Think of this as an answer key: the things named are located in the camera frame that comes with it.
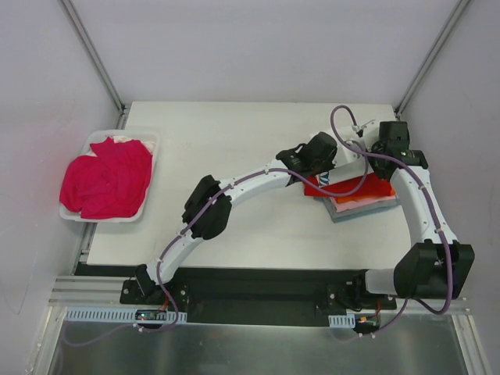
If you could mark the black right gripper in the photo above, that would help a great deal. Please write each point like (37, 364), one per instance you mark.
(376, 144)

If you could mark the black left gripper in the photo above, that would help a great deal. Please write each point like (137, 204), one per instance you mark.
(326, 172)

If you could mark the white t-shirt with flower print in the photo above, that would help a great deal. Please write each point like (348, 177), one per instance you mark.
(347, 164)

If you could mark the grey t-shirt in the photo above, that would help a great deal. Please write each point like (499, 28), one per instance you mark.
(328, 205)

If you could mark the red t-shirt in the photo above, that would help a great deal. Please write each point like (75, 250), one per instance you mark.
(371, 186)

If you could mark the orange t-shirt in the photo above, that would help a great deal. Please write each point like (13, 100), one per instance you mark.
(352, 198)

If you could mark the pink t-shirt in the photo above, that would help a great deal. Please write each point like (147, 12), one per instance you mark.
(354, 204)

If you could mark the blue-grey t-shirt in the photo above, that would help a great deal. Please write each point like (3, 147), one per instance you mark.
(338, 217)

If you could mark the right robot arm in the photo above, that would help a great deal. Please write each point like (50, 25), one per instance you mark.
(437, 264)

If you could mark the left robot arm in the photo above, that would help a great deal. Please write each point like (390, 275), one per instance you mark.
(207, 210)

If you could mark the magenta t-shirt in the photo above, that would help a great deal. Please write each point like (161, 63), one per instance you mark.
(105, 179)

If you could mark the white plastic basket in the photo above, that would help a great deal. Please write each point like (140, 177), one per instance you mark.
(117, 134)

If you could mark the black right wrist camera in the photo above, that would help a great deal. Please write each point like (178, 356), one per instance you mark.
(394, 134)

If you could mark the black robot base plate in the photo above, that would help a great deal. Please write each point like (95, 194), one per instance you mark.
(295, 314)

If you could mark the grey aluminium frame post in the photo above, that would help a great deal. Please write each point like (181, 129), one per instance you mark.
(443, 36)

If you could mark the white slotted cable duct right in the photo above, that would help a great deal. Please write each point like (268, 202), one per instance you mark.
(346, 321)

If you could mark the white slotted cable duct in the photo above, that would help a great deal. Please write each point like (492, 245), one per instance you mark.
(346, 321)
(122, 315)

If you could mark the left rear frame post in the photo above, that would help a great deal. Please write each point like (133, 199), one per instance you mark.
(91, 52)

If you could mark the white slotted cable duct left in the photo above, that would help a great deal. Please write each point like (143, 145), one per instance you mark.
(122, 315)

